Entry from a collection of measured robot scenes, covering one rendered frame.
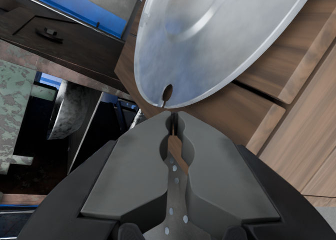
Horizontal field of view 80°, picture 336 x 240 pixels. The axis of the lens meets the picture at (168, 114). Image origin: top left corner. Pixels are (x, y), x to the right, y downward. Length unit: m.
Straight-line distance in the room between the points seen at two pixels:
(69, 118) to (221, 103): 0.69
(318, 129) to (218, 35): 0.12
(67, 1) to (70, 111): 1.30
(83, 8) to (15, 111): 1.39
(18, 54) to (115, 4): 1.51
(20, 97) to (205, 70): 0.58
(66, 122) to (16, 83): 0.23
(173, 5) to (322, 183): 0.28
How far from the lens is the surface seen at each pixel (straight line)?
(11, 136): 0.77
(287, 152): 0.20
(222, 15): 0.21
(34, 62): 0.59
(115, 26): 2.01
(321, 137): 0.23
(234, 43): 0.18
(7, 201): 0.88
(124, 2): 2.04
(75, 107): 0.81
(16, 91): 0.69
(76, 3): 1.97
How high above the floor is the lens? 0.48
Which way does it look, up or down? 32 degrees down
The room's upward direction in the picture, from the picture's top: 73 degrees counter-clockwise
